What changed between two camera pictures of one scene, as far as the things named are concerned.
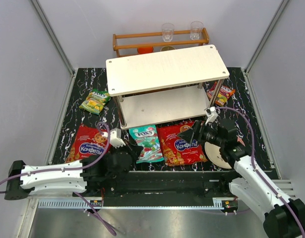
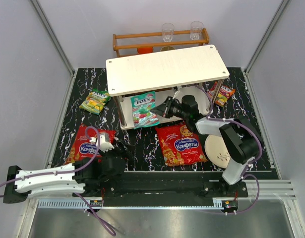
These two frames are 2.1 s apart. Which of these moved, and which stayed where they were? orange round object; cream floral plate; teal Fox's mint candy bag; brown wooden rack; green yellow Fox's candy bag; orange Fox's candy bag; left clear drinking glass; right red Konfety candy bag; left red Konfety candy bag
Moved: teal Fox's mint candy bag
Stayed: orange Fox's candy bag; green yellow Fox's candy bag; orange round object; right red Konfety candy bag; brown wooden rack; cream floral plate; left clear drinking glass; left red Konfety candy bag
